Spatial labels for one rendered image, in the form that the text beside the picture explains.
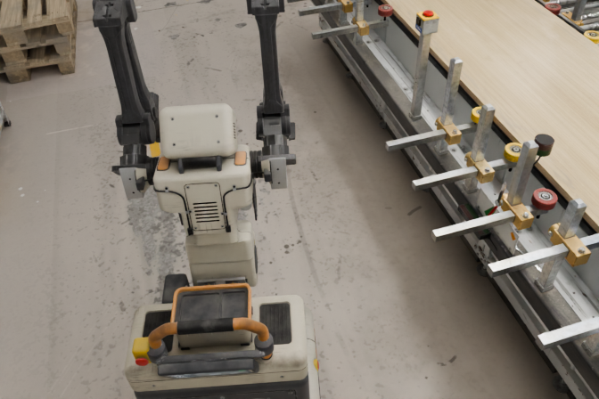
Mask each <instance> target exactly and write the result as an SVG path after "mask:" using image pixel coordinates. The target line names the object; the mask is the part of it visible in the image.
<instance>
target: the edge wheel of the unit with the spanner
mask: <svg viewBox="0 0 599 399"><path fill-rule="evenodd" d="M557 200H558V198H557V195H556V194H555V193H554V192H553V191H551V190H549V189H546V188H539V189H536V190H535V191H534V192H533V195H532V198H531V202H532V204H533V206H535V207H536V208H538V209H541V210H551V209H553V208H554V207H555V205H556V202H557Z"/></svg>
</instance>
